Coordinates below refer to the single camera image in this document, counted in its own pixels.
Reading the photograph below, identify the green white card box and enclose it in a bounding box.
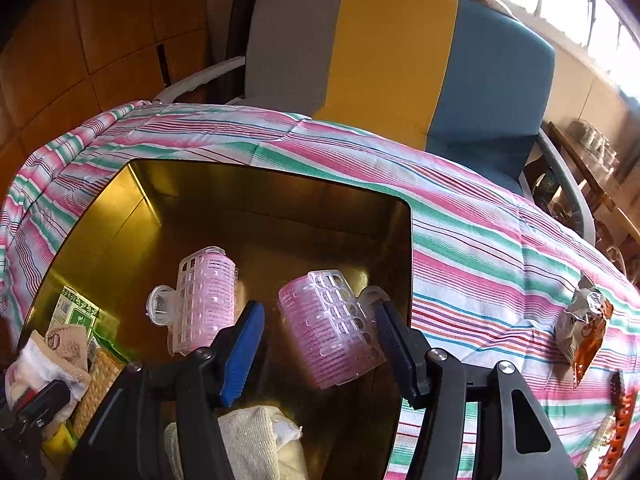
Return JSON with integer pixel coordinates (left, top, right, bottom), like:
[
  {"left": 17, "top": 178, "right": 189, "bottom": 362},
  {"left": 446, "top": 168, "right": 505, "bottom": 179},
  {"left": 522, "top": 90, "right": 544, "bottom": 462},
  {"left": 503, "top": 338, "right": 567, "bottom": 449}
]
[{"left": 49, "top": 286, "right": 100, "bottom": 339}]

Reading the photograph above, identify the striped pink green tablecloth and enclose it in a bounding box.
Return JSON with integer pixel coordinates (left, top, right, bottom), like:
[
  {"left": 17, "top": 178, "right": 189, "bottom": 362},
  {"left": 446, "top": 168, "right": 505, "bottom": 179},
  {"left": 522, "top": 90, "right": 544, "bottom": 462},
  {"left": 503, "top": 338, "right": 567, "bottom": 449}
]
[{"left": 1, "top": 101, "right": 639, "bottom": 479}]

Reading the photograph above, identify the white cloth pouch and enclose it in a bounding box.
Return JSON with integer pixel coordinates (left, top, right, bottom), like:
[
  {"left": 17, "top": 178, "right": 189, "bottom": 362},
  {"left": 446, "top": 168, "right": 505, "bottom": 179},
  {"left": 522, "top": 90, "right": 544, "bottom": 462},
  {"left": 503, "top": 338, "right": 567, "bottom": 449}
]
[{"left": 162, "top": 404, "right": 309, "bottom": 480}]

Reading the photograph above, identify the pink hair roller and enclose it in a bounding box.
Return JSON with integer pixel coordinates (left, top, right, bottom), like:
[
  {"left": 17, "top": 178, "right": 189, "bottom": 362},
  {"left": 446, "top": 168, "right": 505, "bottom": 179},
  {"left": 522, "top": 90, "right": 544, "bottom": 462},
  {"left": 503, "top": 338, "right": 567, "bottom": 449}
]
[
  {"left": 146, "top": 246, "right": 236, "bottom": 356},
  {"left": 278, "top": 270, "right": 388, "bottom": 389}
]

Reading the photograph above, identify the wooden side table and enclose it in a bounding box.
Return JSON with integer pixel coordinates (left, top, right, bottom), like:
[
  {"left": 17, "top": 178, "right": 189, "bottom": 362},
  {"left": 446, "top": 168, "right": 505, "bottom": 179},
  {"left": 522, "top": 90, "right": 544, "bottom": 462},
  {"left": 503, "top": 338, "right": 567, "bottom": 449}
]
[{"left": 541, "top": 120, "right": 640, "bottom": 246}]

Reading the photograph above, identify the crumpled snack wrapper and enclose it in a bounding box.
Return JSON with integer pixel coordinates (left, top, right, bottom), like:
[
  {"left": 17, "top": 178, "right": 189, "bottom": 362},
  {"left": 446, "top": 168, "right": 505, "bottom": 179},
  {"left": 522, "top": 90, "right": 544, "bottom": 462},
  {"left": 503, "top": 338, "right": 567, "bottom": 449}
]
[{"left": 554, "top": 273, "right": 614, "bottom": 388}]

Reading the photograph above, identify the gold metal tray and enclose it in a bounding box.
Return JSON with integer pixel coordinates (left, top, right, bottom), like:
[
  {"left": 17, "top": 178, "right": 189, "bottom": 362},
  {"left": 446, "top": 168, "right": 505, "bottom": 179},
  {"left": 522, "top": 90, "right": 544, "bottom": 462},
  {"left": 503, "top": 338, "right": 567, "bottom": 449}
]
[{"left": 25, "top": 159, "right": 412, "bottom": 479}]

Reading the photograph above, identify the patterned green packet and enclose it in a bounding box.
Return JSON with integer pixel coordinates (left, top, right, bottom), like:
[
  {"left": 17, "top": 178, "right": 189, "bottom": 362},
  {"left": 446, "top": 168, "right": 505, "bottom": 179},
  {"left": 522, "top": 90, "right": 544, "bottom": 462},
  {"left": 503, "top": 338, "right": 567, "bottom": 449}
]
[{"left": 42, "top": 333, "right": 128, "bottom": 470}]

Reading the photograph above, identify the grey yellow blue chair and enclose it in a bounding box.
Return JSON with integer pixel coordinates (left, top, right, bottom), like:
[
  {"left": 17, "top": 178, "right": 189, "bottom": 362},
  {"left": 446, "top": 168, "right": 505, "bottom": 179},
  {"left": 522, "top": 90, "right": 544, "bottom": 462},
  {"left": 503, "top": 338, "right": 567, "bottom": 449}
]
[{"left": 158, "top": 0, "right": 596, "bottom": 242}]

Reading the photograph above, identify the orange plastic comb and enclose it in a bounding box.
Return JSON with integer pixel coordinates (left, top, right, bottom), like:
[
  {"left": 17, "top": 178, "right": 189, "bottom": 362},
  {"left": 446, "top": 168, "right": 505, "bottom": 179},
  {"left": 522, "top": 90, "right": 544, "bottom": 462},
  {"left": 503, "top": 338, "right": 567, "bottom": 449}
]
[{"left": 594, "top": 370, "right": 638, "bottom": 479}]

